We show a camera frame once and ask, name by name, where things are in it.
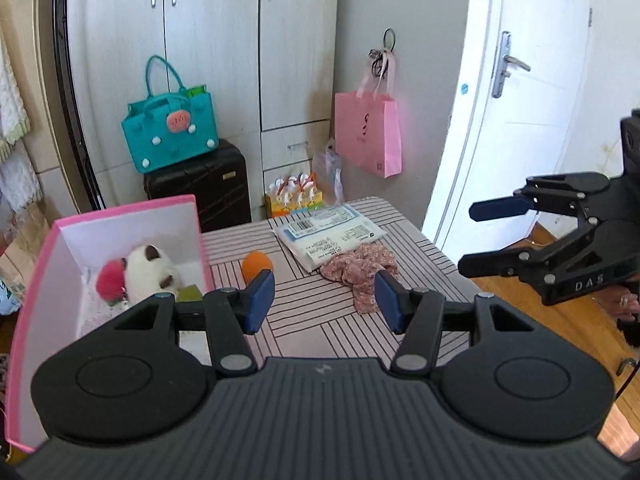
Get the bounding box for orange ball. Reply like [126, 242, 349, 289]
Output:
[241, 250, 274, 285]

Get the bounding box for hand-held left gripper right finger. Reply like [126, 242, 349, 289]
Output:
[374, 269, 538, 378]

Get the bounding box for white fluffy hanging garment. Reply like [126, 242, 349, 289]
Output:
[0, 140, 43, 216]

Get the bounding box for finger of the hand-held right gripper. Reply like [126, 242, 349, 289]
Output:
[456, 221, 602, 289]
[469, 171, 612, 224]

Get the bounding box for silver door handle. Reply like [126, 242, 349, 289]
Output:
[491, 31, 532, 99]

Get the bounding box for white plastic packet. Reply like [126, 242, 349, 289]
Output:
[271, 204, 388, 273]

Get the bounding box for white door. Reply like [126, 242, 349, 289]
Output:
[422, 0, 593, 261]

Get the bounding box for light blue plastic bag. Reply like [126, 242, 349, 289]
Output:
[0, 267, 23, 316]

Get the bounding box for clear plastic bag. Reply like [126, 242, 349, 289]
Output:
[311, 142, 346, 206]

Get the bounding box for teal felt tote bag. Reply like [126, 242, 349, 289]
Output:
[121, 55, 221, 175]

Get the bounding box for brown paper bag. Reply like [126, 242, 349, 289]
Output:
[0, 200, 58, 281]

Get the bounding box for floral fabric scrunchie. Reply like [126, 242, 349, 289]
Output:
[320, 242, 400, 316]

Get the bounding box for white cat plush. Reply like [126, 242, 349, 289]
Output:
[122, 244, 182, 301]

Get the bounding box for hanging hair ties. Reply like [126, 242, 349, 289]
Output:
[369, 28, 398, 81]

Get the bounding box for person's right hand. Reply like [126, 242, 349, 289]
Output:
[612, 282, 640, 348]

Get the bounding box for white knit cardigan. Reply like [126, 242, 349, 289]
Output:
[0, 30, 31, 156]

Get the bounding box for pink fluffy plush heart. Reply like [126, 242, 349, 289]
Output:
[95, 257, 130, 306]

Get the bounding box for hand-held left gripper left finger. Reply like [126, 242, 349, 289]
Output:
[107, 269, 277, 378]

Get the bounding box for pink cardboard box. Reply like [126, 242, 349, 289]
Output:
[4, 195, 217, 453]

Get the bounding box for black cable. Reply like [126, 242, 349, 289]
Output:
[615, 355, 640, 396]

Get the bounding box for pack of small bottles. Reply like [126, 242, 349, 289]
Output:
[264, 171, 325, 218]

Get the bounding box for black door frame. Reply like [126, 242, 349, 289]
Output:
[50, 0, 108, 211]

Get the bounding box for black suitcase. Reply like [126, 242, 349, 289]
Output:
[143, 139, 252, 233]

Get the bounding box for white wardrobe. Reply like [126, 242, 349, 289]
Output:
[65, 0, 341, 221]

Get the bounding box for pink paper bag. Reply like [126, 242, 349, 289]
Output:
[334, 67, 403, 179]

